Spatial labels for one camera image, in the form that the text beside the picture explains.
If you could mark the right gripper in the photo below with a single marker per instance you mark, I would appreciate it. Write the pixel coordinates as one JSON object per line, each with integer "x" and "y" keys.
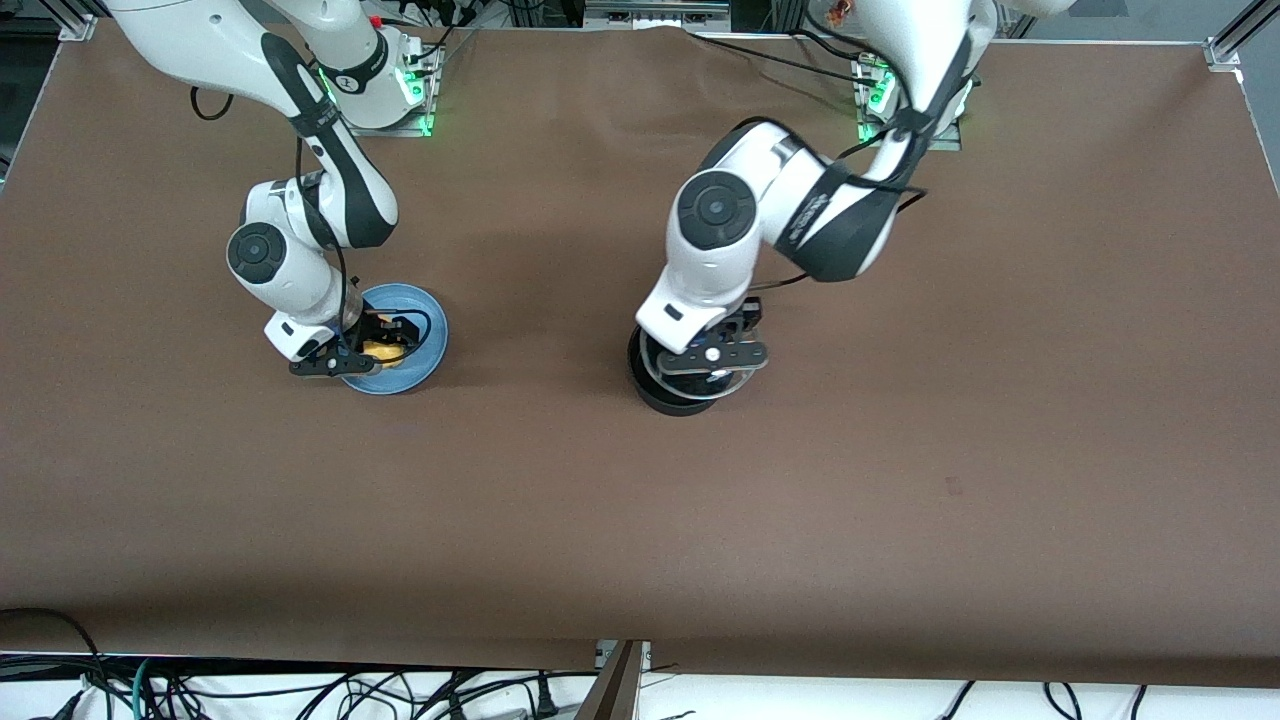
{"x": 372, "y": 328}

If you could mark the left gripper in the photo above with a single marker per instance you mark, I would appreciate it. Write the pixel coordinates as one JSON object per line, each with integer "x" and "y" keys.
{"x": 742, "y": 321}

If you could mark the yellow potato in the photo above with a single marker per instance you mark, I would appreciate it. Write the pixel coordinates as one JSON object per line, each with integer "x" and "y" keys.
{"x": 380, "y": 356}

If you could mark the glass lid with blue knob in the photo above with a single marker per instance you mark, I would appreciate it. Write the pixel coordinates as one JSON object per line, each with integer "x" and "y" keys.
{"x": 682, "y": 386}

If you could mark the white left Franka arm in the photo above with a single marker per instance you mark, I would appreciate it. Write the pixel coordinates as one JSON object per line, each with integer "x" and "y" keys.
{"x": 720, "y": 250}

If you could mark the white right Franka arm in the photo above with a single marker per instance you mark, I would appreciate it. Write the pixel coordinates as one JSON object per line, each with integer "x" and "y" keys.
{"x": 300, "y": 270}

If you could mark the blue round plate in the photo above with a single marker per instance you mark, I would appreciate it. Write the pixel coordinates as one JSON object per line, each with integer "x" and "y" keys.
{"x": 425, "y": 350}

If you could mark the small orange red objects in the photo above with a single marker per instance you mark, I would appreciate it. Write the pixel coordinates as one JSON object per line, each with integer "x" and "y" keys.
{"x": 842, "y": 12}

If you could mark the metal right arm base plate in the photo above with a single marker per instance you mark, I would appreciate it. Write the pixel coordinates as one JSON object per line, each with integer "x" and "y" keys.
{"x": 410, "y": 130}

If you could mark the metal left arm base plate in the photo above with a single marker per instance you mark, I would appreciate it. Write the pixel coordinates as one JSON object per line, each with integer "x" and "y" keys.
{"x": 950, "y": 143}

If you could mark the aluminium frame rail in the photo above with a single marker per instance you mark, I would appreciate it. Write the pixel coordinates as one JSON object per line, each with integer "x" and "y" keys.
{"x": 655, "y": 12}

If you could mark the metal profile post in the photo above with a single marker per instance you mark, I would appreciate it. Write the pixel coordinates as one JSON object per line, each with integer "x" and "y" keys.
{"x": 615, "y": 690}

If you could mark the aluminium corner bracket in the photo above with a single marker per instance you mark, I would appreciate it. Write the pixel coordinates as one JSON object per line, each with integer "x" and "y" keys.
{"x": 1225, "y": 52}
{"x": 76, "y": 28}

